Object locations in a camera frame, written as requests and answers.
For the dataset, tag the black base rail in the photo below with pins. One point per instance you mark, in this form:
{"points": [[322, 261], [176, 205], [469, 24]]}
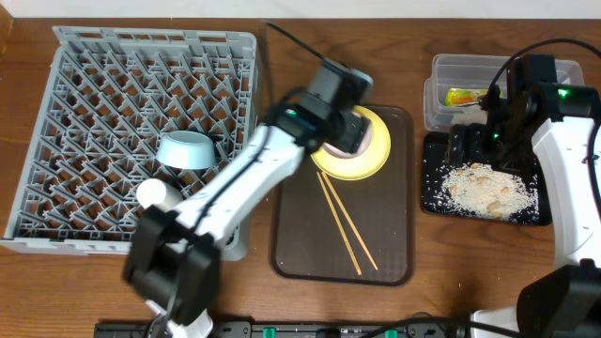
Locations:
{"points": [[305, 330]]}

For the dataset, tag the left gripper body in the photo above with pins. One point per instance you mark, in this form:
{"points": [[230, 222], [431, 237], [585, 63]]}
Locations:
{"points": [[353, 133]]}

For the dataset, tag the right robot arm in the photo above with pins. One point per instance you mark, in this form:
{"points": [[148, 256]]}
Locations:
{"points": [[554, 128]]}

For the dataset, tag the white cup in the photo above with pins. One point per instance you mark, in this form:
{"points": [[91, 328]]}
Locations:
{"points": [[155, 192]]}

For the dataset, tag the grey dish rack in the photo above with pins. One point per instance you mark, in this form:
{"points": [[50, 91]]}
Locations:
{"points": [[112, 93]]}

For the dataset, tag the light blue bowl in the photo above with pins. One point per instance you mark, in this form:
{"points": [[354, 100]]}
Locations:
{"points": [[186, 150]]}

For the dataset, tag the yellow plate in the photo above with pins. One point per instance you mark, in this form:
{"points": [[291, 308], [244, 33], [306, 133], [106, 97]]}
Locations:
{"points": [[371, 156]]}

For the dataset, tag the green snack wrapper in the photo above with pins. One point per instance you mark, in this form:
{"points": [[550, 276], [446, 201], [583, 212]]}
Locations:
{"points": [[462, 97]]}

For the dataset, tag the dark brown serving tray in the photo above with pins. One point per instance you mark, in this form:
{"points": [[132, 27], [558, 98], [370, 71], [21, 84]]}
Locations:
{"points": [[305, 240]]}

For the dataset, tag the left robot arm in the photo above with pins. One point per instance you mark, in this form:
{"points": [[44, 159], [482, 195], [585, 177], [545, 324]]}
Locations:
{"points": [[175, 258]]}

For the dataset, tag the pink bowl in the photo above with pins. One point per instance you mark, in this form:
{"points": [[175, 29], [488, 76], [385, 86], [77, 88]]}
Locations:
{"points": [[343, 151]]}

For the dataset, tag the black waste tray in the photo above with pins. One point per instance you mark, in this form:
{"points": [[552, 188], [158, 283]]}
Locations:
{"points": [[435, 144]]}

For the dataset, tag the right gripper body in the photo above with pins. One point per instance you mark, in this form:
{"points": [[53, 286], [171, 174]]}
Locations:
{"points": [[470, 145]]}

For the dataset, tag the rice and food scraps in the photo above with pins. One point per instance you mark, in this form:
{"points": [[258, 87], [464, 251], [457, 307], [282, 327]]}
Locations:
{"points": [[476, 190]]}

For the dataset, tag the clear plastic bin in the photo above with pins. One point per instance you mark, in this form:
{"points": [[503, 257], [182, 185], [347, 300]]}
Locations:
{"points": [[468, 71]]}

